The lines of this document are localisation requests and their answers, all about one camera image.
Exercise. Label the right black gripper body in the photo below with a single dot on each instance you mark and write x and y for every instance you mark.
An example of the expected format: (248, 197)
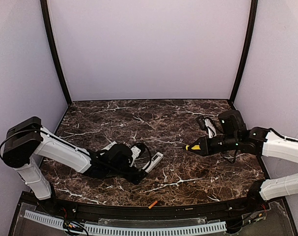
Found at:
(210, 146)

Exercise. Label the orange black battery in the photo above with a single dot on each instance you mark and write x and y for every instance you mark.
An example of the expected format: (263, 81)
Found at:
(153, 204)

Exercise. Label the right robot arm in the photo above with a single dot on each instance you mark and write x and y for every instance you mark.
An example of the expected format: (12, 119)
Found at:
(258, 141)

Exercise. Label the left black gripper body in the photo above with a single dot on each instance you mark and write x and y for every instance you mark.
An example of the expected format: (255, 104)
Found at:
(135, 177)

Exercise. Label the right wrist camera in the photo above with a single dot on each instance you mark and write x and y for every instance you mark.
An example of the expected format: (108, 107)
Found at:
(207, 124)

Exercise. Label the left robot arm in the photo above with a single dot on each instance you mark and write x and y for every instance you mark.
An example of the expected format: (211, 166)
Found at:
(30, 138)

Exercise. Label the yellow handled screwdriver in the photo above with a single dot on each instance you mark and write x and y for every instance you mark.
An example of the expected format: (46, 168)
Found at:
(192, 147)

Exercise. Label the left black frame post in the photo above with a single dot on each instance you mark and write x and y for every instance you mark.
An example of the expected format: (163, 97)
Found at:
(53, 49)

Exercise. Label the white battery cover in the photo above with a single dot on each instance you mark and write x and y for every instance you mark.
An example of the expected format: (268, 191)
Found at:
(108, 147)

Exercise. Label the black front mounting rail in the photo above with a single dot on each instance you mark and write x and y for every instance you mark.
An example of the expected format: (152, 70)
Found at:
(231, 211)

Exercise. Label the white slotted cable duct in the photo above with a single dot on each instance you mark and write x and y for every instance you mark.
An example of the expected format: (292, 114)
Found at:
(112, 227)

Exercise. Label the black frame post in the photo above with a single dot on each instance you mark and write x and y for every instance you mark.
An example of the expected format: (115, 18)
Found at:
(245, 51)
(53, 49)

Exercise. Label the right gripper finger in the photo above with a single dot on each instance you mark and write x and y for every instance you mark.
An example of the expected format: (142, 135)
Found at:
(200, 143)
(198, 151)

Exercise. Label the right black frame post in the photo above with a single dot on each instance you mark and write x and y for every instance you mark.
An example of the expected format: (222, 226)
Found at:
(245, 51)

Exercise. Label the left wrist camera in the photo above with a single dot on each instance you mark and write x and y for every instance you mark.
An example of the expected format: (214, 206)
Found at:
(137, 151)

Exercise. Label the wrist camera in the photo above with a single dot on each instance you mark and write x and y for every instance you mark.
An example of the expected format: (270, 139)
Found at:
(137, 151)
(207, 124)

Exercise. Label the white remote control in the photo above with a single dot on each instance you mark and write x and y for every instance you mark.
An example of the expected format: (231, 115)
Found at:
(153, 163)

